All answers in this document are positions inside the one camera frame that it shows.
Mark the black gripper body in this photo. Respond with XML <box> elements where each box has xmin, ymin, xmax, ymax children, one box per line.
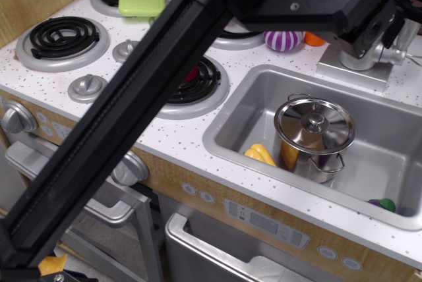
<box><xmin>337</xmin><ymin>0</ymin><xmax>404</xmax><ymax>59</ymax></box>

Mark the silver faucet lever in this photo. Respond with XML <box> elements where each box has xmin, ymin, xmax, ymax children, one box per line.
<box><xmin>316</xmin><ymin>19</ymin><xmax>421</xmax><ymax>92</ymax></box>

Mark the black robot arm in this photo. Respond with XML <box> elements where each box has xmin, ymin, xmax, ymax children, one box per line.
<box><xmin>1</xmin><ymin>0</ymin><xmax>380</xmax><ymax>281</ymax></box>

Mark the red toy under arm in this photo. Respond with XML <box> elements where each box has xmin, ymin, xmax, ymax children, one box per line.
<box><xmin>183</xmin><ymin>64</ymin><xmax>199</xmax><ymax>82</ymax></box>

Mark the orange toy vegetable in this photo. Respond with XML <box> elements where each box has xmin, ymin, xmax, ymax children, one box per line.
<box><xmin>304</xmin><ymin>32</ymin><xmax>326</xmax><ymax>47</ymax></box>

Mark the purple white striped toy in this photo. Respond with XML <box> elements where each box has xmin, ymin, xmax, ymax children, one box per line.
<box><xmin>263</xmin><ymin>31</ymin><xmax>305</xmax><ymax>52</ymax></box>

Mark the steel pot with lid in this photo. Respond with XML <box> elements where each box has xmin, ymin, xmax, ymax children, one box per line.
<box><xmin>274</xmin><ymin>93</ymin><xmax>357</xmax><ymax>183</ymax></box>

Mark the purple green toy eggplant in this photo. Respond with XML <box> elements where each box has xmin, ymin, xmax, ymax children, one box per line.
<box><xmin>368</xmin><ymin>198</ymin><xmax>396</xmax><ymax>213</ymax></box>

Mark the yellow toy pepper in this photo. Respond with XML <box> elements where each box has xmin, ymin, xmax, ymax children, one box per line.
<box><xmin>243</xmin><ymin>144</ymin><xmax>276</xmax><ymax>167</ymax></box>

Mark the front right black burner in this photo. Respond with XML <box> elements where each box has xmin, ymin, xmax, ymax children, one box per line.
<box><xmin>157</xmin><ymin>56</ymin><xmax>229</xmax><ymax>120</ymax></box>

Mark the silver stovetop knob back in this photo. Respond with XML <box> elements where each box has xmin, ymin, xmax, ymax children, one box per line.
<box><xmin>112</xmin><ymin>40</ymin><xmax>139</xmax><ymax>63</ymax></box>

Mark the silver stovetop knob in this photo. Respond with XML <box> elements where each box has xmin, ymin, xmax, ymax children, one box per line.
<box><xmin>112</xmin><ymin>40</ymin><xmax>139</xmax><ymax>63</ymax></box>
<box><xmin>68</xmin><ymin>74</ymin><xmax>107</xmax><ymax>103</ymax></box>

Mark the silver oven knob right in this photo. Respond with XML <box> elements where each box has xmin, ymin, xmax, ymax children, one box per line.
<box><xmin>110</xmin><ymin>151</ymin><xmax>150</xmax><ymax>186</ymax></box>

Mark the silver oven knob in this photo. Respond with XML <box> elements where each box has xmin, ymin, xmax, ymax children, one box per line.
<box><xmin>110</xmin><ymin>151</ymin><xmax>150</xmax><ymax>186</ymax></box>
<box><xmin>1</xmin><ymin>100</ymin><xmax>38</xmax><ymax>134</ymax></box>

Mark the silver dishwasher door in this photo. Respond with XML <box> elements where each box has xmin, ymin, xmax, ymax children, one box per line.
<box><xmin>164</xmin><ymin>201</ymin><xmax>409</xmax><ymax>282</ymax></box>

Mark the silver stovetop knob front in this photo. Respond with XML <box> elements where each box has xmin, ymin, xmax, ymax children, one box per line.
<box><xmin>68</xmin><ymin>74</ymin><xmax>107</xmax><ymax>103</ymax></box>

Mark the front left black burner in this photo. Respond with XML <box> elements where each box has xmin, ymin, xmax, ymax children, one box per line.
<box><xmin>15</xmin><ymin>16</ymin><xmax>109</xmax><ymax>72</ymax></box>

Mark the silver oven knob left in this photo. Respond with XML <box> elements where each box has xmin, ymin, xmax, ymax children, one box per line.
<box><xmin>1</xmin><ymin>100</ymin><xmax>38</xmax><ymax>134</ymax></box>

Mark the silver oven door handle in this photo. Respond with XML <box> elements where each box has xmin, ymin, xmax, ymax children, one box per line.
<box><xmin>5</xmin><ymin>141</ymin><xmax>150</xmax><ymax>235</ymax></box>

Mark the yellow clamp handle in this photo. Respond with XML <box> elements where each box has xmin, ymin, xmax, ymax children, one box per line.
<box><xmin>38</xmin><ymin>254</ymin><xmax>67</xmax><ymax>276</ymax></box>

